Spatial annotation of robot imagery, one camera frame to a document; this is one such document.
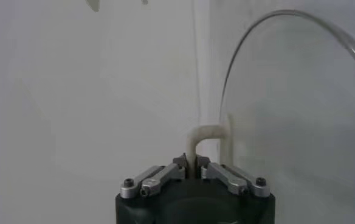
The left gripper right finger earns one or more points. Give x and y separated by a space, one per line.
232 179

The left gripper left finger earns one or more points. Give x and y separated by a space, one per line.
156 179

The glass pot lid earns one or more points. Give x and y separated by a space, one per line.
302 121

